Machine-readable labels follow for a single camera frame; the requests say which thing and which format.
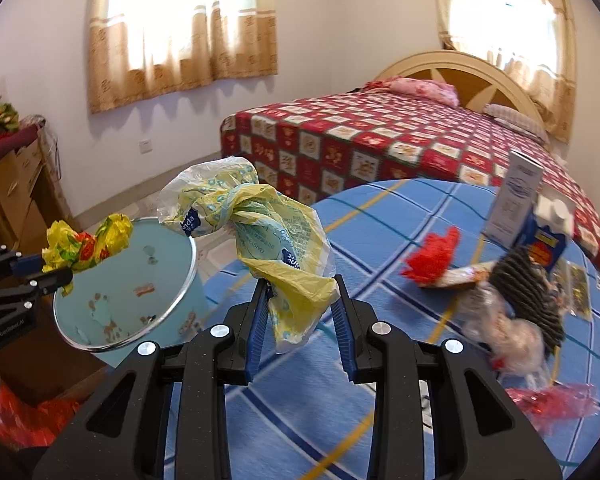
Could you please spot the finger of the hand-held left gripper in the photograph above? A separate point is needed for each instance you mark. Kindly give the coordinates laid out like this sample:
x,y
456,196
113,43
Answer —
x,y
52,281
27,265

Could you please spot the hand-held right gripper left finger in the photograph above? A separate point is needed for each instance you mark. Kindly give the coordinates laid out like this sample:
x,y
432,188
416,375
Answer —
x,y
259,332

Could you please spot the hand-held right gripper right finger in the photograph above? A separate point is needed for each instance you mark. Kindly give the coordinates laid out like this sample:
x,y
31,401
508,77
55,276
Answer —
x,y
344,332

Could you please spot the yellow and red wrapper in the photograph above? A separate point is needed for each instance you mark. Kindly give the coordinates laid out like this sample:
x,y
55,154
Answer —
x,y
80,245

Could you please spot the light blue trash bin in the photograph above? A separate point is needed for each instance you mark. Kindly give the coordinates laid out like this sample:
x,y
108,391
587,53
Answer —
x,y
130,280

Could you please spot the yellow and white plastic bag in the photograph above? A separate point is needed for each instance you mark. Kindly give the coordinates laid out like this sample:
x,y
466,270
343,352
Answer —
x,y
260,220

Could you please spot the red mesh scrubber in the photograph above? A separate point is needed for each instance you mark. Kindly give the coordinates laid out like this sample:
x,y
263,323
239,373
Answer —
x,y
432,255

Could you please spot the dark grey knitted cloth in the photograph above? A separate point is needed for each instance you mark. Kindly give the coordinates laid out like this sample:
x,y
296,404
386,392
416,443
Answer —
x,y
525,290

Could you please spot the wooden cabinet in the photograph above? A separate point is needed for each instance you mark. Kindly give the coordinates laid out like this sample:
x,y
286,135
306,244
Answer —
x,y
10,195

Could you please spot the red floor plastic bag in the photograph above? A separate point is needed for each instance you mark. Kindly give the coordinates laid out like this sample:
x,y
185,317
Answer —
x,y
30,415

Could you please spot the blue checked tablecloth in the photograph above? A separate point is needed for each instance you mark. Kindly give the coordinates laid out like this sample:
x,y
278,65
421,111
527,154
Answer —
x,y
380,240

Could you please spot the dark red cloth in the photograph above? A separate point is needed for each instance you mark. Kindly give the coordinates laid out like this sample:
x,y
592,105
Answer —
x,y
5,142

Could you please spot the brown paper wrapper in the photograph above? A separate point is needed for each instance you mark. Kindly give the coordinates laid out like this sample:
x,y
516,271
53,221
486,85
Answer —
x,y
462,276

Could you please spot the artificial flower bunch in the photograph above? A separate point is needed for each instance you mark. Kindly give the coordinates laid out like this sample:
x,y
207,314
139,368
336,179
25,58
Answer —
x,y
6,117

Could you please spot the clear plastic bag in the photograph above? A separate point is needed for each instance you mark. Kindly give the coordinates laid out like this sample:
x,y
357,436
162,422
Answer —
x,y
510,335

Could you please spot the red checked bedspread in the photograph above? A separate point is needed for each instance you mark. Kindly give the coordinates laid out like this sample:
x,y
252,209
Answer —
x,y
355,130

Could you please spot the white upright box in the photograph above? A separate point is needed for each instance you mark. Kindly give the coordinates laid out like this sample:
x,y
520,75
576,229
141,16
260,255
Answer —
x,y
512,200

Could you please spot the blue milk carton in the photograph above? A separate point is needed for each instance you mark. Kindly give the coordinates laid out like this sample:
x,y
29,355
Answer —
x,y
545,245

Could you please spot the small clear sachet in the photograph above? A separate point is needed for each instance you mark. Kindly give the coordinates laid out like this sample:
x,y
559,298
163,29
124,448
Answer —
x,y
572,290

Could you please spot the wide beige patterned curtain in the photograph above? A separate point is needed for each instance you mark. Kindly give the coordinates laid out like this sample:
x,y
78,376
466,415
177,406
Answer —
x,y
180,60

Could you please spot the pink pillow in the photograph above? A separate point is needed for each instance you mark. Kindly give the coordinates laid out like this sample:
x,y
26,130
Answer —
x,y
425,89

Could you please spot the striped pillow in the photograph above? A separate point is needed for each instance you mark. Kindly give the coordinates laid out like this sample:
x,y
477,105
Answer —
x,y
517,122

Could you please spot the cream wooden headboard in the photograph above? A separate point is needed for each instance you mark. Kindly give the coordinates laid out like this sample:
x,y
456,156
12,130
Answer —
x,y
480,75

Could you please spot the narrow beige patterned curtain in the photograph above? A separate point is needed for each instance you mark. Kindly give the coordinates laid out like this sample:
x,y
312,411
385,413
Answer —
x,y
555,85

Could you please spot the white wall outlet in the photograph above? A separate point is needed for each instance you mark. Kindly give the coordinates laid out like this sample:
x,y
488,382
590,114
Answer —
x,y
145,146

